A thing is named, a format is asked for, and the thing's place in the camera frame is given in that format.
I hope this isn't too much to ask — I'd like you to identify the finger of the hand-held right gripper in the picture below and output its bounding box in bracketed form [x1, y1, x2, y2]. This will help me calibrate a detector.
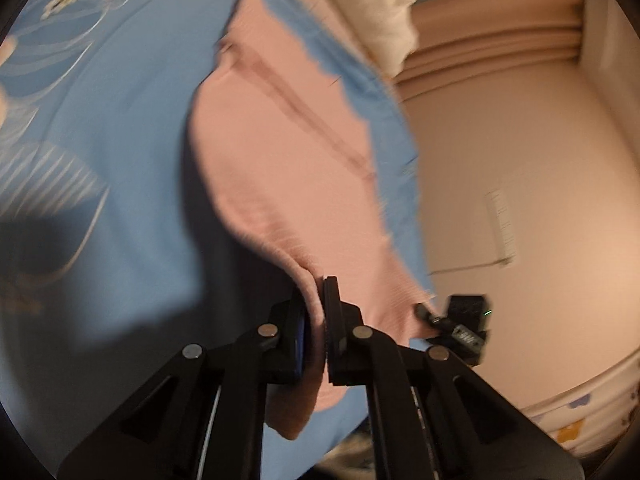
[415, 303, 442, 327]

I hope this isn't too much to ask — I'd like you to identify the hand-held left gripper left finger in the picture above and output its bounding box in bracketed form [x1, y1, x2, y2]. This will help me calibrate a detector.
[56, 287, 307, 480]

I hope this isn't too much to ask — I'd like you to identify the white pillow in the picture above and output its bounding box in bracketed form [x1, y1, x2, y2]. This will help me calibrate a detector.
[305, 0, 421, 73]

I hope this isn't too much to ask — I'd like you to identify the blue printed bed sheet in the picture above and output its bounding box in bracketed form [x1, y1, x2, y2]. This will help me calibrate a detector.
[0, 0, 436, 480]

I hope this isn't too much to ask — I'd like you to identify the pink knit garment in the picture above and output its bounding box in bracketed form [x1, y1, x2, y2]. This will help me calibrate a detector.
[188, 0, 437, 442]

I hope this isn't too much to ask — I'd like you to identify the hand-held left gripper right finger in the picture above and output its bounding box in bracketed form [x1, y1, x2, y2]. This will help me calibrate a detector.
[322, 276, 587, 480]

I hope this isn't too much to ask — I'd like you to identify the beige curtain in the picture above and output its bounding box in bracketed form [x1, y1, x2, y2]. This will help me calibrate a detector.
[390, 0, 586, 103]

